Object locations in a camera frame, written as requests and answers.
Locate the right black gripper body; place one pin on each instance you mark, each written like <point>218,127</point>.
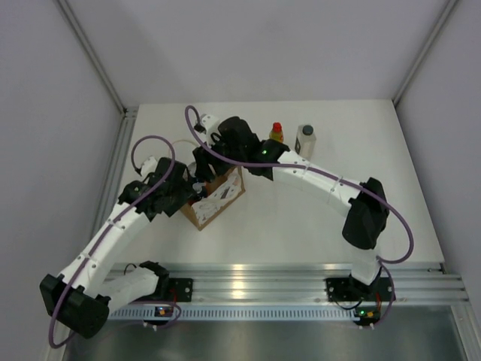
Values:
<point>205,158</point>

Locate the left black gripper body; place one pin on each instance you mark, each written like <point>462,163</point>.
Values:
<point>178,195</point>

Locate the yellow bottle red cap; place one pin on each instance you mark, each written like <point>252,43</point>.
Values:
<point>276,132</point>

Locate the clear square bottle grey cap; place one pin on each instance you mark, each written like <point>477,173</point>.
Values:
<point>305,141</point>

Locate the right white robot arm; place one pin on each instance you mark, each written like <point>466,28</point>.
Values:
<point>361,204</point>

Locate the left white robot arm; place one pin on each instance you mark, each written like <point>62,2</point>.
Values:
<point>80,296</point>

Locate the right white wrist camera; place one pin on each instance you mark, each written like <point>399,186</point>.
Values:
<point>210,123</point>

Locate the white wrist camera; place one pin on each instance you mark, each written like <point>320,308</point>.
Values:
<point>147,167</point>
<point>210,123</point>

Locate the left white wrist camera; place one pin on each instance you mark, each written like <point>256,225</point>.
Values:
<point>147,167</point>

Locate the aluminium frame rail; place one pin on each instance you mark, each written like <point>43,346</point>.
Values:
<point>425,284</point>

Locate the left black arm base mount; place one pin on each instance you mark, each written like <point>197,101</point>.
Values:
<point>180,290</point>

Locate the white slotted cable duct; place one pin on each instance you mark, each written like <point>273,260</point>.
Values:
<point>195,312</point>

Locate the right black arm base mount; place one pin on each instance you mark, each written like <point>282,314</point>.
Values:
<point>347,289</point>

